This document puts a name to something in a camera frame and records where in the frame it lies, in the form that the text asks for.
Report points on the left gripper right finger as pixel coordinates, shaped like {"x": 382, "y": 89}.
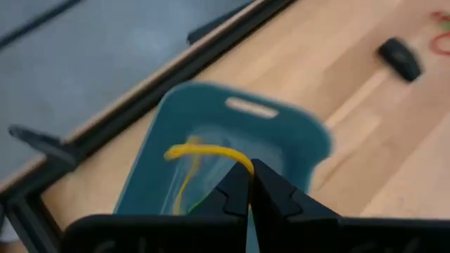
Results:
{"x": 277, "y": 211}

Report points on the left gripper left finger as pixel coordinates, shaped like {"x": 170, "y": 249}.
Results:
{"x": 232, "y": 196}

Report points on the yellow rubber band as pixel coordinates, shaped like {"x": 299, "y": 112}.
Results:
{"x": 211, "y": 150}

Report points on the teal plastic bin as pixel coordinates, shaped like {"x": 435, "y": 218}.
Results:
{"x": 288, "y": 147}

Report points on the red rubber band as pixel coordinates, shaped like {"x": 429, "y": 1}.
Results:
{"x": 436, "y": 47}

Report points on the small black rectangular block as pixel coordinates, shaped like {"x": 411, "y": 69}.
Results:
{"x": 400, "y": 59}

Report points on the black aluminium table frame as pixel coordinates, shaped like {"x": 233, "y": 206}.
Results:
{"x": 38, "y": 144}

